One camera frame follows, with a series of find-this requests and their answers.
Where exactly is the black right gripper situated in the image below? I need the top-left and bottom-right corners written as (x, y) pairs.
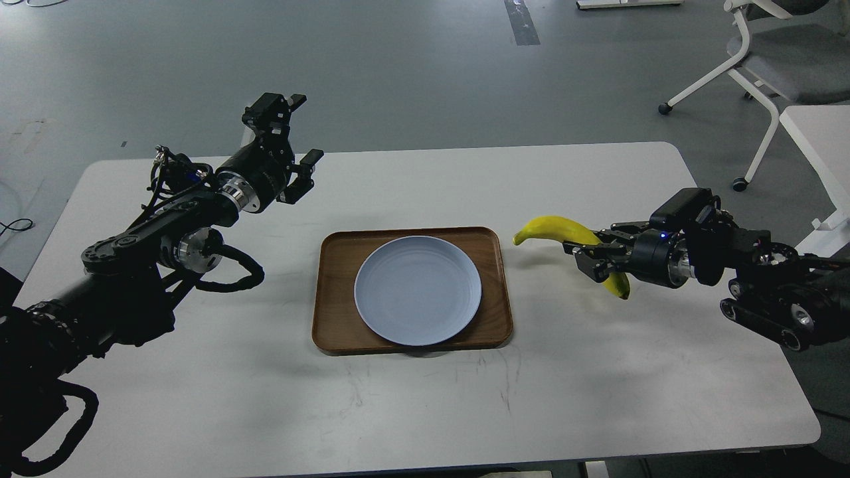
top-left (562, 222), bottom-right (695, 289)

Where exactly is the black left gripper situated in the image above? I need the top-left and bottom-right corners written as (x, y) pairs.
top-left (215, 93), bottom-right (325, 214)

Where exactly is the yellow banana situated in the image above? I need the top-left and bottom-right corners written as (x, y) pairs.
top-left (512, 215), bottom-right (631, 300)

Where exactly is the light blue plate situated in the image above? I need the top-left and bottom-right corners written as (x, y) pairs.
top-left (353, 236), bottom-right (483, 346)

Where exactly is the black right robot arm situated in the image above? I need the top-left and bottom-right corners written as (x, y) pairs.
top-left (562, 187), bottom-right (849, 352)

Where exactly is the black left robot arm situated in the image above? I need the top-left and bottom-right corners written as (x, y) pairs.
top-left (2, 92), bottom-right (323, 477)

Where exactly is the brown wooden tray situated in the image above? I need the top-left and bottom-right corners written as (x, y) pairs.
top-left (312, 226), bottom-right (514, 356)

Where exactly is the white grey office chair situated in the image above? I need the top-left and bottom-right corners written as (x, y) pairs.
top-left (658, 1), bottom-right (849, 193)

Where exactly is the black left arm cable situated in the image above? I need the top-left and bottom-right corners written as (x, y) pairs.
top-left (193, 244), bottom-right (266, 294)

